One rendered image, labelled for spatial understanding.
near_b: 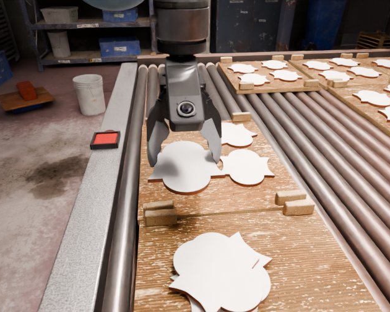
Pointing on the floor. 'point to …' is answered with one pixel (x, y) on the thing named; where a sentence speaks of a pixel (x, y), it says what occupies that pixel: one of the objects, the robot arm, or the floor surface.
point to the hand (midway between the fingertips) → (184, 164)
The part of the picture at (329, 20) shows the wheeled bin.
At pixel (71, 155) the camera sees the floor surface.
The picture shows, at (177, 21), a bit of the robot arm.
